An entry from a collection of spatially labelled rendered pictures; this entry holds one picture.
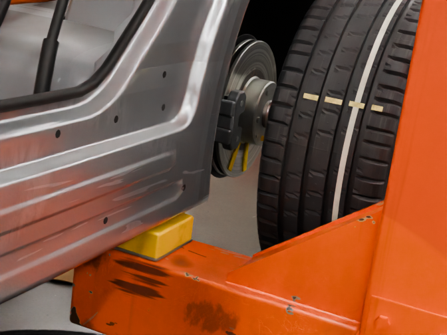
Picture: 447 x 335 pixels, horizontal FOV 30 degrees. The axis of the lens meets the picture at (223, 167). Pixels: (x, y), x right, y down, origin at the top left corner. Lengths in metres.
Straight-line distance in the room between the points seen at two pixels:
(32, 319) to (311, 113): 1.49
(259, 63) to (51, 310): 1.23
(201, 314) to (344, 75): 0.48
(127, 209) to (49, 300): 1.58
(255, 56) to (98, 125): 0.76
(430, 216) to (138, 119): 0.46
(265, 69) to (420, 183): 0.83
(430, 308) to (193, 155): 0.48
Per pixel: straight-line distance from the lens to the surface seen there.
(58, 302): 2.85
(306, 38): 1.54
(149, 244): 1.43
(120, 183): 1.24
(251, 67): 1.89
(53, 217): 1.12
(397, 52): 1.50
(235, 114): 1.77
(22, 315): 2.75
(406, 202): 1.23
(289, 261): 1.33
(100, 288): 1.49
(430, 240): 1.24
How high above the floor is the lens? 1.22
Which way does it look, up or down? 15 degrees down
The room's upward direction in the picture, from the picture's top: 8 degrees clockwise
